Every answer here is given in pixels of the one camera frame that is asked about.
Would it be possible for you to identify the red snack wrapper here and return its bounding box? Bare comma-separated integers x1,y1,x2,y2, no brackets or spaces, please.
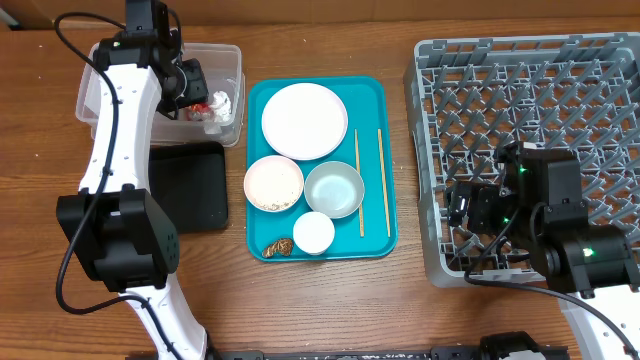
187,103,215,122

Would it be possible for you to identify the white napkin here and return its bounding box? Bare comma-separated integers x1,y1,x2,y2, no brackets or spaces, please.
202,91,233,134

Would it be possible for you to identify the pink bowl with rice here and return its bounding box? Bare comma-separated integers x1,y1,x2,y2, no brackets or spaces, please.
243,155,304,213

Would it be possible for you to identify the grey bowl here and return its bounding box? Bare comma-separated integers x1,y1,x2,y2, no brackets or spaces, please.
304,161,358,219

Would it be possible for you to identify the white cup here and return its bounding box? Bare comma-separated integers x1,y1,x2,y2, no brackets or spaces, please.
293,212,336,256

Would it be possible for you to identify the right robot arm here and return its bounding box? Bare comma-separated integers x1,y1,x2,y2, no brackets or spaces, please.
445,142,639,359

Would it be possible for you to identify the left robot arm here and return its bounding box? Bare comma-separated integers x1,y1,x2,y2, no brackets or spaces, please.
55,0,217,359

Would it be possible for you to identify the clear plastic waste bin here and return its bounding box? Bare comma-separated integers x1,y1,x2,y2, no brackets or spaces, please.
75,42,246,148

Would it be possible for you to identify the grey dishwasher rack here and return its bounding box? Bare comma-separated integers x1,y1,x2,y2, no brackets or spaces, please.
404,32,639,288

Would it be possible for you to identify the black plastic tray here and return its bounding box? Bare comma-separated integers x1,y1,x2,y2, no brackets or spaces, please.
149,142,229,234

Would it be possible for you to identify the large white plate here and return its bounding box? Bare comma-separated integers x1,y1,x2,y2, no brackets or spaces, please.
261,83,349,161

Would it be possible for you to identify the cooked rice pile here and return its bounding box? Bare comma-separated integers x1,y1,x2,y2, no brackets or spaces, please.
251,164,300,211

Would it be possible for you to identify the teal serving tray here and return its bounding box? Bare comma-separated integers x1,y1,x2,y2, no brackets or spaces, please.
243,76,398,262

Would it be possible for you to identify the left wooden chopstick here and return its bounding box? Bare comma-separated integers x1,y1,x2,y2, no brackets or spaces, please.
354,129,365,238

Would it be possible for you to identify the brown food scrap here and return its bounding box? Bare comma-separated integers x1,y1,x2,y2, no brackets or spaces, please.
262,238,294,258

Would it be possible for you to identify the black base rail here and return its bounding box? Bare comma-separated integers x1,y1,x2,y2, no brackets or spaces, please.
207,331,570,360

